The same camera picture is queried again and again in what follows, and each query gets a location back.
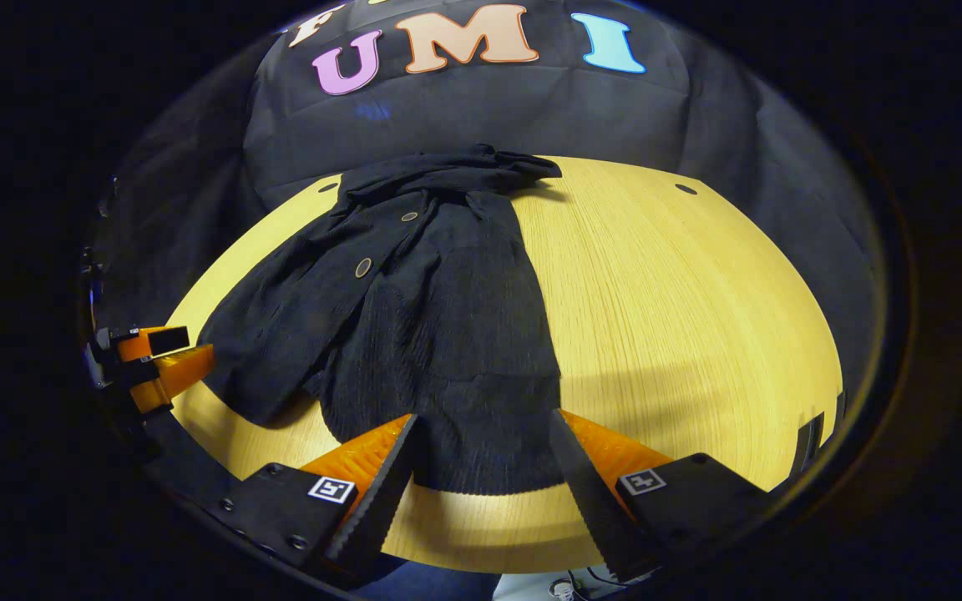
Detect person's blue trousers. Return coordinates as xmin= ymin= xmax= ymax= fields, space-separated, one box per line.
xmin=354 ymin=558 xmax=503 ymax=601

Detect black buttoned jacket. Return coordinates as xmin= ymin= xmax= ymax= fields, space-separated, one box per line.
xmin=197 ymin=144 xmax=565 ymax=496

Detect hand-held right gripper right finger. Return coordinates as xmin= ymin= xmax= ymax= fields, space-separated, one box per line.
xmin=548 ymin=408 xmax=776 ymax=583

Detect black backdrop cloth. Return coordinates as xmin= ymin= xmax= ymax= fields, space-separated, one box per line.
xmin=93 ymin=0 xmax=883 ymax=335

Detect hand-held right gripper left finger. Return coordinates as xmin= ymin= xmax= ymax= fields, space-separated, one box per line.
xmin=201 ymin=413 xmax=420 ymax=585

